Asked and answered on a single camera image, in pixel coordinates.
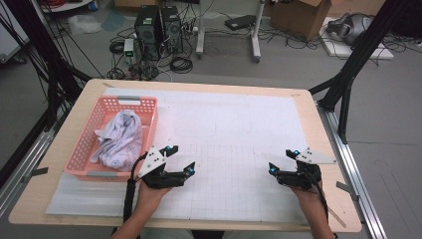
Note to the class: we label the aluminium rail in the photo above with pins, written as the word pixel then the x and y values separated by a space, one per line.
pixel 33 149
pixel 368 212

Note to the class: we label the pink plastic basket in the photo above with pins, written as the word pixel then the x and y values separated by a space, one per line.
pixel 83 142

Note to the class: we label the white foam board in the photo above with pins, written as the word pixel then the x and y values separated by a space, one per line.
pixel 345 51

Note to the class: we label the black frame stand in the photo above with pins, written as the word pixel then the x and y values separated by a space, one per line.
pixel 345 79
pixel 56 76

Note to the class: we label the small white power box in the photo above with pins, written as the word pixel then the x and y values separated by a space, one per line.
pixel 128 46

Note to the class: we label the white round table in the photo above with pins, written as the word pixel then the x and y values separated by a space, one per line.
pixel 73 6

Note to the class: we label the person's left hand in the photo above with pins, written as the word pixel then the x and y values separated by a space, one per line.
pixel 151 199

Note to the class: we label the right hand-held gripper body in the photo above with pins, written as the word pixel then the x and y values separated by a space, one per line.
pixel 295 179

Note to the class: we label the lilac printed cloth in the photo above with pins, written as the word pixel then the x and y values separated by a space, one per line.
pixel 119 142

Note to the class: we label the open cardboard box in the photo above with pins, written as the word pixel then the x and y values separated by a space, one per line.
pixel 298 16

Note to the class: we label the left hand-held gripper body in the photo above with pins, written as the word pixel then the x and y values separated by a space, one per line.
pixel 159 179

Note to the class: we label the black computer tower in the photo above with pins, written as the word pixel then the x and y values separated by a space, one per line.
pixel 147 33
pixel 172 30

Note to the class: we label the white cabinet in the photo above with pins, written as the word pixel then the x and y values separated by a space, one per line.
pixel 10 43

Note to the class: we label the grey rounded device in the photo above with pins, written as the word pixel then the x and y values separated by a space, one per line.
pixel 351 28

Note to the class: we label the black flat device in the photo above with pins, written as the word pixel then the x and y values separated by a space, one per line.
pixel 240 22

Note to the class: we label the clear plastic bag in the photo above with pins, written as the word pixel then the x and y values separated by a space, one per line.
pixel 84 24

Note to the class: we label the teal sheet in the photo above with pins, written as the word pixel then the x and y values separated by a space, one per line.
pixel 113 21

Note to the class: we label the white metal stand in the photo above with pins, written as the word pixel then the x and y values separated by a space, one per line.
pixel 200 40

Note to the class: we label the grey rail bracket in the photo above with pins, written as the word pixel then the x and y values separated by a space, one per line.
pixel 40 172
pixel 345 188

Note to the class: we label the person's right hand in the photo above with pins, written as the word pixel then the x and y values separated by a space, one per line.
pixel 307 197

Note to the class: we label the white grid mat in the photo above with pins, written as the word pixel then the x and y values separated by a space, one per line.
pixel 232 149

